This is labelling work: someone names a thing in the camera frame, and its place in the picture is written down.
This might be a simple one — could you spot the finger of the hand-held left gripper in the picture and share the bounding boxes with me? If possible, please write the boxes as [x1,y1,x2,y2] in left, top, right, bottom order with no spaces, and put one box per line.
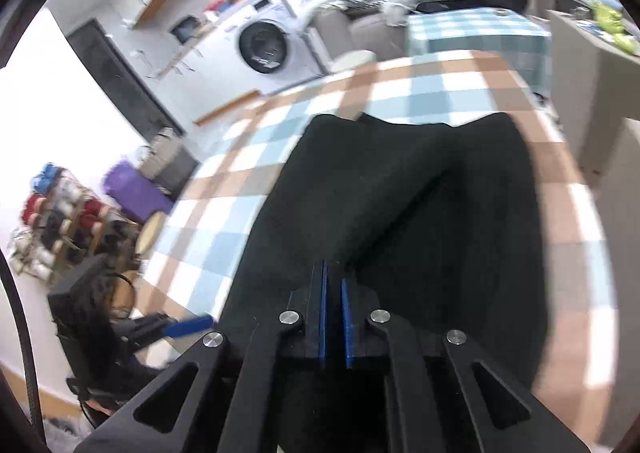
[120,313,214,350]

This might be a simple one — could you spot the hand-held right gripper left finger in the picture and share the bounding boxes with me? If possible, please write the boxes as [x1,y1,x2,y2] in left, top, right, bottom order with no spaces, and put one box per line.
[75,260,328,453]

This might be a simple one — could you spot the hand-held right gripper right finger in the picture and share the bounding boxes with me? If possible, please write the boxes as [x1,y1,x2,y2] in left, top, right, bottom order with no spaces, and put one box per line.
[340,278,593,453]

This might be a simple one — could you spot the black knit garment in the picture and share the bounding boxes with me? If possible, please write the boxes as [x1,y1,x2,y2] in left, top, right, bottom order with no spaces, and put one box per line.
[215,113,549,453]

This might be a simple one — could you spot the pile of white clothes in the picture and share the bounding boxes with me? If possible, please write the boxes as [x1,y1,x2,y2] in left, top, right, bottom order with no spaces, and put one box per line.
[299,0,442,26]

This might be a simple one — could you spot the rack of coloured spools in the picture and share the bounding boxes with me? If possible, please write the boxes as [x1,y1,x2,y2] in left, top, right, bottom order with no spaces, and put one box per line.
[9,162,142,280]

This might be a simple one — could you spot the round wooden stool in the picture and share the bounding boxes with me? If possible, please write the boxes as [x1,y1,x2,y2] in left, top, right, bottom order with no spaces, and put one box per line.
[136,210,167,255]

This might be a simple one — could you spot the purple bag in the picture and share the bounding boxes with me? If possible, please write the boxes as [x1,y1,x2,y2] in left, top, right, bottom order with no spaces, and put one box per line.
[102,160,174,225]

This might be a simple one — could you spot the brown blue checked blanket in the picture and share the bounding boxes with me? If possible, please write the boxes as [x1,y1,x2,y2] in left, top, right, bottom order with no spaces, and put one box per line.
[134,50,622,396]

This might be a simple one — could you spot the wicker basket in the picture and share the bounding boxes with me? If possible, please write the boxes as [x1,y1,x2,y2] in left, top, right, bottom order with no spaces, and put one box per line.
[137,127,202,195]

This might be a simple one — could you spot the dark door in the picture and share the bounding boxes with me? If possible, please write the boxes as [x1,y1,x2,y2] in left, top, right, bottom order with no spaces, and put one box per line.
[67,18,184,145]

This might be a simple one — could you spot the white washing machine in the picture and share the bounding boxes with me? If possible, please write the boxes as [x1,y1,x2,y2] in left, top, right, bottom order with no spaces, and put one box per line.
[220,0,327,90]

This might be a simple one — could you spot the grey cabinet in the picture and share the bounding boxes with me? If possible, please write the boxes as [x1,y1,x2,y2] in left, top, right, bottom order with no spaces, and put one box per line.
[597,117,640,449]

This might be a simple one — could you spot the small dark box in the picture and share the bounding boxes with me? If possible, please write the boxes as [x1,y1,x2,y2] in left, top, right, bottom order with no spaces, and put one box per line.
[170,16,201,43]

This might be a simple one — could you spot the blue white checked cloth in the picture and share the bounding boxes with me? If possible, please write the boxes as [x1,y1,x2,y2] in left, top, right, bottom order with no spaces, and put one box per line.
[404,7,552,90]

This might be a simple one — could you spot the grey desk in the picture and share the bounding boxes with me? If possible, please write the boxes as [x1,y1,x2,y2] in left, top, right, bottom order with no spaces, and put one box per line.
[546,8,640,176]

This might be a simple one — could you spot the yellow green packets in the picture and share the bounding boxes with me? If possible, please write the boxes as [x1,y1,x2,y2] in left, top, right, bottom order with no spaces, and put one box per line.
[591,2,632,53]

